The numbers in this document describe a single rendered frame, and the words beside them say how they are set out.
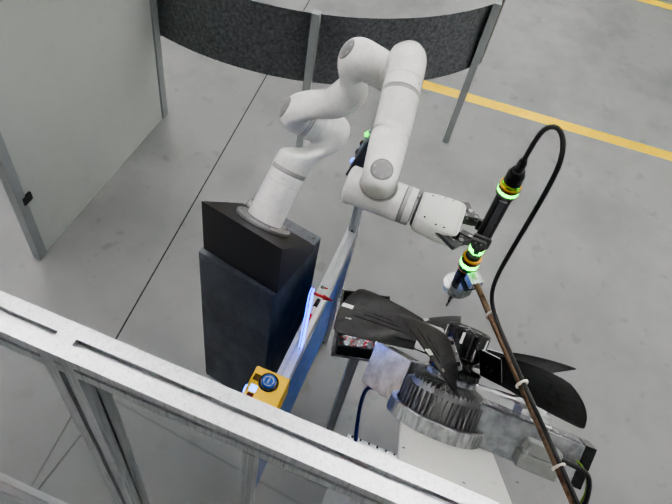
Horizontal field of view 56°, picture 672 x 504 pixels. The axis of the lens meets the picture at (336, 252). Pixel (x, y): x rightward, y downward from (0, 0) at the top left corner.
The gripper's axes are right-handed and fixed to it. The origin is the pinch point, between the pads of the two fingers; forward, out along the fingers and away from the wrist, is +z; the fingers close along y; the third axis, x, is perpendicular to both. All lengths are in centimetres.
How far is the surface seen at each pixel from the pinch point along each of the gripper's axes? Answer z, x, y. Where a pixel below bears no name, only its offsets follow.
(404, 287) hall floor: -9, -165, -100
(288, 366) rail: -35, -79, 8
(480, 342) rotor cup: 12.7, -39.9, -0.6
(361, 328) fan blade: -18, -47, 5
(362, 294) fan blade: -21, -51, -9
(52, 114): -179, -98, -69
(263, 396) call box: -35, -58, 29
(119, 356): -37, 40, 71
